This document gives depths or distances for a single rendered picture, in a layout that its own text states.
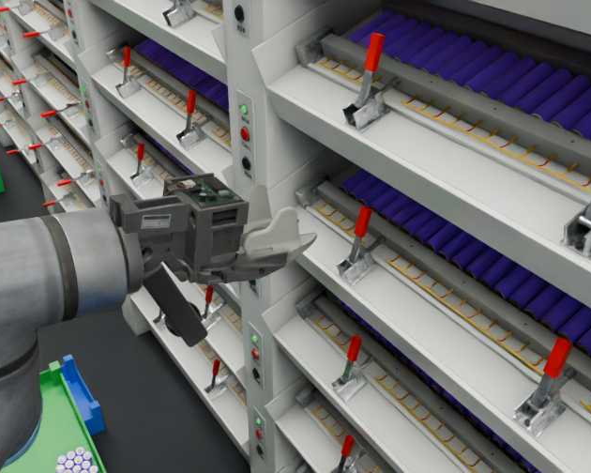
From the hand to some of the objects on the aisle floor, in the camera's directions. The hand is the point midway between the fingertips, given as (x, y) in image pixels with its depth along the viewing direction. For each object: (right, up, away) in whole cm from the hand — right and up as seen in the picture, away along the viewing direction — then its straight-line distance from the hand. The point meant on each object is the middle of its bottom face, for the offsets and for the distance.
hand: (295, 236), depth 70 cm
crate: (-54, -46, +69) cm, 99 cm away
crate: (-62, -45, +81) cm, 112 cm away
